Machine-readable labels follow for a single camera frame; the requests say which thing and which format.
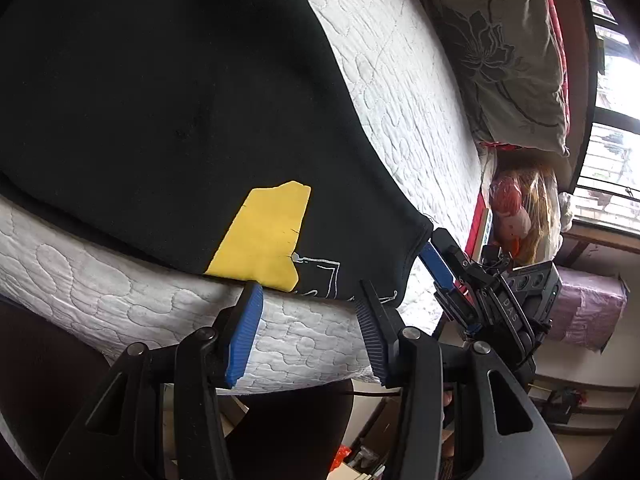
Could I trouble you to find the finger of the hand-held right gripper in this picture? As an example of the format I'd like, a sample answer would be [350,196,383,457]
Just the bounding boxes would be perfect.
[433,285,483,340]
[419,228,473,292]

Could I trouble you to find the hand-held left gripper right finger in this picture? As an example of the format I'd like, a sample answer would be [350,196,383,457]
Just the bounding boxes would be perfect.
[352,280,573,480]

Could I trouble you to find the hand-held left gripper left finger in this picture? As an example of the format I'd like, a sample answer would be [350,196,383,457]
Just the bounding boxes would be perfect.
[42,280,266,480]

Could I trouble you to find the black pants with yellow patch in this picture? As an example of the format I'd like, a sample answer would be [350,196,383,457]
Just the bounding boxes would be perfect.
[0,0,435,311]

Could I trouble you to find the purple cloth covered box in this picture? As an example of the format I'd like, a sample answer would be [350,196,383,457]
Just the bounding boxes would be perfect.
[545,265,631,354]

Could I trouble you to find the clear bag of plush toys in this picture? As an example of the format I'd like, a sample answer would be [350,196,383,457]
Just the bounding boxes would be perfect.
[487,157,564,267]

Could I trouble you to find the wooden desk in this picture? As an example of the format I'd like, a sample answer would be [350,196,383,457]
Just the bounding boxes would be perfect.
[559,219,640,257]

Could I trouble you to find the wooden slatted rack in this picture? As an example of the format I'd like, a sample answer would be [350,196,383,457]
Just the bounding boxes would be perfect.
[527,370,640,433]

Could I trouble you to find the white quilted mattress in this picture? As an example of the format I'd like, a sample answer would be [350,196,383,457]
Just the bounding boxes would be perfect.
[0,0,488,397]

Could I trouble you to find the barred window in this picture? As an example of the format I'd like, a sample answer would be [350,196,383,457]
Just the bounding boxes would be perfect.
[575,0,640,236]

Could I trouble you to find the grey floral pillow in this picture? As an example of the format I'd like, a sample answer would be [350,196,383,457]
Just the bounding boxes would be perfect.
[395,0,572,158]

